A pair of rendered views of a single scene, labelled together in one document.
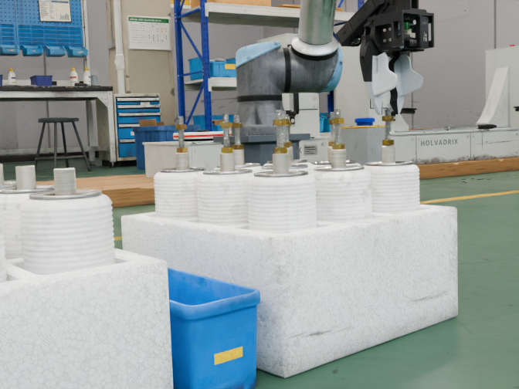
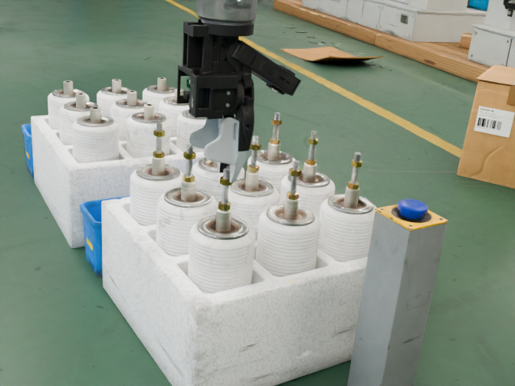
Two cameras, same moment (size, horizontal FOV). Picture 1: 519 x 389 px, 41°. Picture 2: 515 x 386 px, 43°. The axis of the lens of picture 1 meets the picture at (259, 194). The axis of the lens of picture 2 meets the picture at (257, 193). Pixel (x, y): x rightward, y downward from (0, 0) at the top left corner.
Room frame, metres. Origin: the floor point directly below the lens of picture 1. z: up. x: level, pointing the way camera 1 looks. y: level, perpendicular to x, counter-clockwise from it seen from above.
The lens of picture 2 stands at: (1.27, -1.05, 0.66)
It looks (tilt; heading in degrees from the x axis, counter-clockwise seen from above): 22 degrees down; 98
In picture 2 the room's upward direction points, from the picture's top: 5 degrees clockwise
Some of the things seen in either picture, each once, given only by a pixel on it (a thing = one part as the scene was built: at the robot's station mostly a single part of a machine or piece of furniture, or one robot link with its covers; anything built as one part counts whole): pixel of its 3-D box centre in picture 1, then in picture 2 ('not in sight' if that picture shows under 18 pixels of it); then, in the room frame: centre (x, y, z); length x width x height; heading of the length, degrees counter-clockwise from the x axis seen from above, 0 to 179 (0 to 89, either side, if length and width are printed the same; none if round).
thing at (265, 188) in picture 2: (284, 167); (251, 188); (1.11, -0.04, 0.25); 0.08 x 0.08 x 0.01
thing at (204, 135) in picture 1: (202, 135); not in sight; (3.53, 0.28, 0.29); 0.30 x 0.30 x 0.06
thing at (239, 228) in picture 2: (388, 164); (223, 227); (1.10, -0.21, 0.25); 0.08 x 0.08 x 0.01
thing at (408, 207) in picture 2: (364, 123); (411, 210); (1.36, -0.21, 0.32); 0.04 x 0.04 x 0.02
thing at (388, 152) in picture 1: (388, 156); (223, 219); (1.10, -0.21, 0.26); 0.02 x 0.02 x 0.03
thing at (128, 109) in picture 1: (130, 130); not in sight; (6.86, 1.26, 0.34); 0.59 x 0.47 x 0.69; 31
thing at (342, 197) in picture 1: (340, 229); (185, 248); (1.02, -0.12, 0.16); 0.10 x 0.10 x 0.18
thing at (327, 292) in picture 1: (287, 265); (244, 272); (1.11, -0.04, 0.09); 0.39 x 0.39 x 0.18; 41
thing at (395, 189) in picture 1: (389, 220); (219, 282); (1.10, -0.21, 0.16); 0.10 x 0.10 x 0.18
